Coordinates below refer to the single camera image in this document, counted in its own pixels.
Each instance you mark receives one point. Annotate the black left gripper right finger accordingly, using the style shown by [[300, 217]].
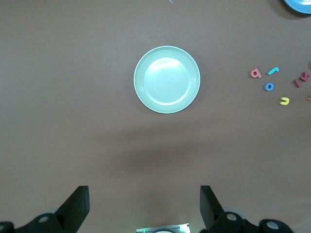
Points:
[[213, 213]]

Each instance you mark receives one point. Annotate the blue foam letter o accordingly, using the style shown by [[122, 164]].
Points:
[[265, 86]]

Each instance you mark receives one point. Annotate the teal foam letter r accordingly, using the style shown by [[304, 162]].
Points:
[[273, 71]]

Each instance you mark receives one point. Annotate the pale green round plate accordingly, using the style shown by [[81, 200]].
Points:
[[167, 79]]

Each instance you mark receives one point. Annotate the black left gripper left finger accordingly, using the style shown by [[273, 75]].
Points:
[[73, 213]]

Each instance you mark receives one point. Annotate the blue round plate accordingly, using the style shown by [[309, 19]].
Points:
[[298, 6]]

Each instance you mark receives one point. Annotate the yellow foam letter u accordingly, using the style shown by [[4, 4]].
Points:
[[288, 101]]

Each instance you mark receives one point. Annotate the red foam letter l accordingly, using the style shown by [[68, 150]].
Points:
[[297, 83]]

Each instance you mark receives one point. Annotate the pink foam letter a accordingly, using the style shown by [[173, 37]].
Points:
[[259, 74]]

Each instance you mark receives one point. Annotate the brown table cover sheet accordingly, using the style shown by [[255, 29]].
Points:
[[73, 97]]

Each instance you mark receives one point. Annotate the red foam letter w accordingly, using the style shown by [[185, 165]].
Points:
[[305, 76]]

